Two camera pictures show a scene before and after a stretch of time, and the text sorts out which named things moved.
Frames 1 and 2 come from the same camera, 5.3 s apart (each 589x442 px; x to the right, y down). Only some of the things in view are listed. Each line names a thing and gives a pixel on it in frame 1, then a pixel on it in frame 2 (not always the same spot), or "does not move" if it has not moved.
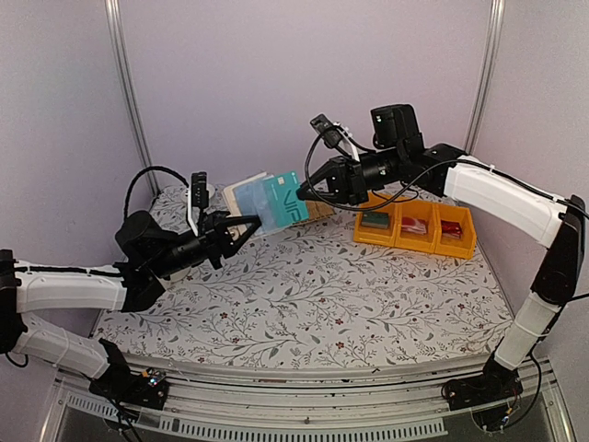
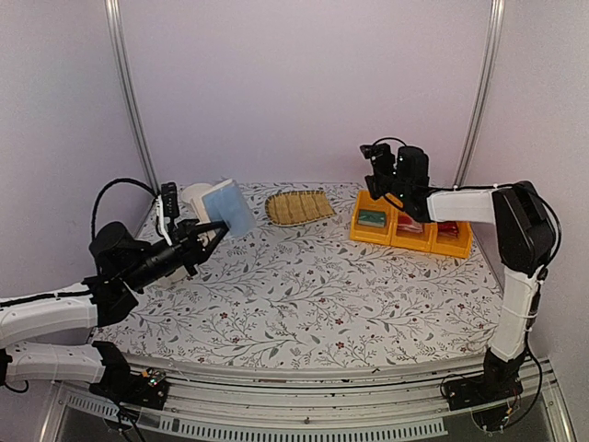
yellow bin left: (376, 226) does not move
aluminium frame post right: (488, 73) does not move
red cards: (451, 229) does not move
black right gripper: (354, 180) to (379, 185)
